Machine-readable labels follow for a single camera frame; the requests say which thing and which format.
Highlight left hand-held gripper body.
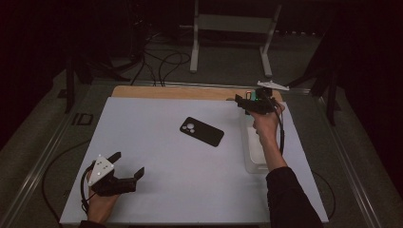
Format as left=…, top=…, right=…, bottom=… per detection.
left=87, top=154, right=138, bottom=198

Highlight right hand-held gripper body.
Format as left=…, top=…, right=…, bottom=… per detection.
left=245, top=80, right=290, bottom=115

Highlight black metal stand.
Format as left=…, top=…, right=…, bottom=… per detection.
left=275, top=18, right=341, bottom=127
left=65, top=56, right=131, bottom=114

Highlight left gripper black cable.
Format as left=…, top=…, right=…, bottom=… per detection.
left=41, top=140, right=97, bottom=223

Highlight white plastic tray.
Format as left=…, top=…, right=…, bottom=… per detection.
left=241, top=99, right=284, bottom=175

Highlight person's right hand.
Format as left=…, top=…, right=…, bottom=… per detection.
left=252, top=104, right=286, bottom=143

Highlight white metal stand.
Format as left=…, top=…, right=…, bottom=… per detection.
left=189, top=0, right=283, bottom=79

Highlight black floor cables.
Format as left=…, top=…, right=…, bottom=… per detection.
left=130, top=31, right=192, bottom=87

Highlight black phone case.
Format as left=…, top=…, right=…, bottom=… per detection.
left=179, top=116, right=225, bottom=148

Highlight white table cover sheet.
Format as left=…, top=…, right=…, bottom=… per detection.
left=59, top=96, right=330, bottom=226

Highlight black rectangular floor bracket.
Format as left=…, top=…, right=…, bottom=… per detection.
left=71, top=112, right=94, bottom=126

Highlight metal floor rail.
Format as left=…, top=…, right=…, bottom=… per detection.
left=315, top=93, right=383, bottom=228
left=0, top=105, right=80, bottom=228

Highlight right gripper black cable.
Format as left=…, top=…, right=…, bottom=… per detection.
left=269, top=96, right=286, bottom=156

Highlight person's left hand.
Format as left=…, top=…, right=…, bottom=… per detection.
left=86, top=170, right=122, bottom=224

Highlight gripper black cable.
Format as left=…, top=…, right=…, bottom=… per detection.
left=269, top=96, right=286, bottom=156
left=41, top=140, right=97, bottom=223

